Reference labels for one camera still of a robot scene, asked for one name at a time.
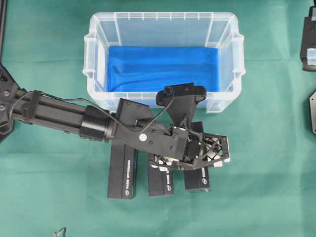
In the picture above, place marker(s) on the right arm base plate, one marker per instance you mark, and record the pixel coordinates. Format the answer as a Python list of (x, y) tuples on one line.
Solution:
[(312, 112)]

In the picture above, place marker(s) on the black RealSense box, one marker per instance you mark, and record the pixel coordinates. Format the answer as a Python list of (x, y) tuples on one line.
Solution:
[(160, 183), (197, 180), (122, 171)]

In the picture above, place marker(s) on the green table cloth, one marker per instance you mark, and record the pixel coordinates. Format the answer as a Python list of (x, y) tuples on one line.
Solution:
[(50, 179)]

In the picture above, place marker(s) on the clear plastic storage case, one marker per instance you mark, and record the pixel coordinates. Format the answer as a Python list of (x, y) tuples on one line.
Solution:
[(217, 30)]

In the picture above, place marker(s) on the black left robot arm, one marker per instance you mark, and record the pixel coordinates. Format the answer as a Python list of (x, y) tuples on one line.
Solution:
[(89, 121)]

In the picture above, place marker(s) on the blue liner sheet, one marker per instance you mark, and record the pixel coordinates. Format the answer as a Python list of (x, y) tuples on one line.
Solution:
[(149, 69)]

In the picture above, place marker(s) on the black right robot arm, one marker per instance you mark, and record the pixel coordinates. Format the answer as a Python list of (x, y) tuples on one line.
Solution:
[(270, 123)]

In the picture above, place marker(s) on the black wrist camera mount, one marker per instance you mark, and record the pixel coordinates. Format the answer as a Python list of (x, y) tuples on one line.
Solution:
[(181, 102)]

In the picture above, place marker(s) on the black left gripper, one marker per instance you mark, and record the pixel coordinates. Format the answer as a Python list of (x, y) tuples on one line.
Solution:
[(178, 148)]

